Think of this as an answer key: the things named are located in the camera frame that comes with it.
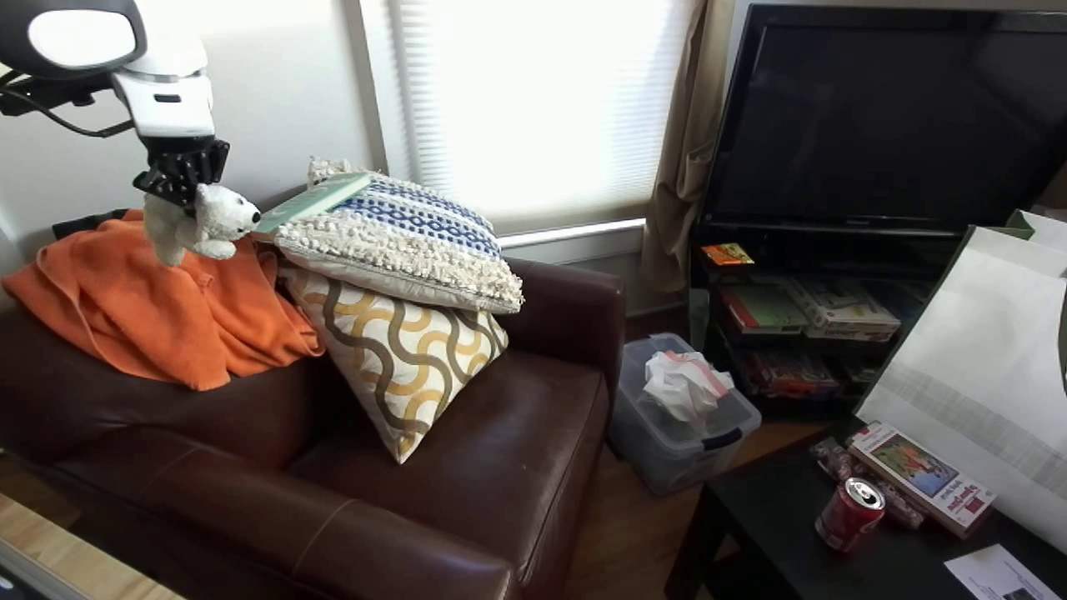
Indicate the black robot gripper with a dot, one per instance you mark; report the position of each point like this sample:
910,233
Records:
179,166

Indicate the white stuffed toy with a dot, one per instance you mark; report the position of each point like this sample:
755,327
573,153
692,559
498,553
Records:
211,225

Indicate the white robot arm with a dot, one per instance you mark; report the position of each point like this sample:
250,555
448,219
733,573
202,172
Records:
107,69

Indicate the brown leather couch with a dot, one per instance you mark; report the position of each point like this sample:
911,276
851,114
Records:
280,485

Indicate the green book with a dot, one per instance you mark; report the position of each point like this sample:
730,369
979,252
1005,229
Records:
311,200

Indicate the orange blanket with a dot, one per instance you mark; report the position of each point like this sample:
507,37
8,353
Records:
196,325

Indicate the blue white knitted pillow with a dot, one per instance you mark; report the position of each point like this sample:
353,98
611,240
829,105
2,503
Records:
406,240

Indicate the yellow wave pattern pillow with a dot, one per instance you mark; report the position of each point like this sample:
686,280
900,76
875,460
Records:
403,363

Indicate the white window blinds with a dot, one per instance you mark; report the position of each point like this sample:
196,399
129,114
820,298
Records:
533,112

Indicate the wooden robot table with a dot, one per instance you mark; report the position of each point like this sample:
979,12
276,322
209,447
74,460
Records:
44,563

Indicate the beige curtain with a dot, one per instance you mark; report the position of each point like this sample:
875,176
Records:
689,142

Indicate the grey plastic storage bin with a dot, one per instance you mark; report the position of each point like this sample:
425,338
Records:
664,453

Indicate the black tv stand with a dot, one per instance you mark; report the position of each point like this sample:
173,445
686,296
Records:
805,317

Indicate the black flat screen television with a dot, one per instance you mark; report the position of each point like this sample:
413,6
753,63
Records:
893,118

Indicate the red soda can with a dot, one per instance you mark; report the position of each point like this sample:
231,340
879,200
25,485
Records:
851,510

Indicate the white red card box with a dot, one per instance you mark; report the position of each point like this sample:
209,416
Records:
931,485

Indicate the white paper bag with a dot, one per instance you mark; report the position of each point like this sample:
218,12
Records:
983,374

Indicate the white paper sheet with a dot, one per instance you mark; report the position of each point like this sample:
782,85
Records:
999,575

